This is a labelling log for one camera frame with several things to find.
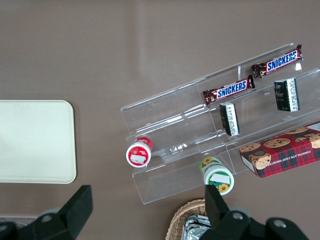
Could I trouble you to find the small black chocolate box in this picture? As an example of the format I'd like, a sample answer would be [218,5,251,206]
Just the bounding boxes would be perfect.
[273,77,301,113]
[219,101,242,137]

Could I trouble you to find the green cap yogurt bottle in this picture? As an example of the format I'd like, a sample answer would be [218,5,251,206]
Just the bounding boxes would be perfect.
[198,156,236,196]

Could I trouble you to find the clear acrylic bottle rack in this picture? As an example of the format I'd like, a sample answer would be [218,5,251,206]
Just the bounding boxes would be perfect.
[0,213,43,230]

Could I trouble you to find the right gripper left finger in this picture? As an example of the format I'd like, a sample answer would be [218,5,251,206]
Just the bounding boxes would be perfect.
[0,184,94,240]

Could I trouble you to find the cream plastic serving tray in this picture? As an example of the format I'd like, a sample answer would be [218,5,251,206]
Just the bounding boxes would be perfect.
[0,99,77,185]

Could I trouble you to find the tan oval wicker basket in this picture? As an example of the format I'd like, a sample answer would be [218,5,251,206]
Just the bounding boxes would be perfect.
[165,197,214,240]

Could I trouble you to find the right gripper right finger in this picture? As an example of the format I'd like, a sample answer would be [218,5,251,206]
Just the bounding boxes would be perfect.
[201,185,311,240]

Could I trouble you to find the red cap yogurt bottle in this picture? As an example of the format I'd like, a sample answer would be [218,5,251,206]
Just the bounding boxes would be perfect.
[125,135,154,168]

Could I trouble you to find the stacked aluminium foil trays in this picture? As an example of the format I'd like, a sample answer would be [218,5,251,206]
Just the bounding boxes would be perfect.
[183,213,213,240]

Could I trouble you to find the clear acrylic stepped shelf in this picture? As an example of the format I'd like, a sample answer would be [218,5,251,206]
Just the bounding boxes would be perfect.
[120,79,237,207]
[195,42,320,176]

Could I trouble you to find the red tartan cookie box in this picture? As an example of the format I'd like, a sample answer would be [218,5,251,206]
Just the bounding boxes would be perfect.
[238,121,320,179]

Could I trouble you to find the brown Snickers bar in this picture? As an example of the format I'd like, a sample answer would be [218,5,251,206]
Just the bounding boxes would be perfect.
[201,74,256,105]
[250,43,304,79]

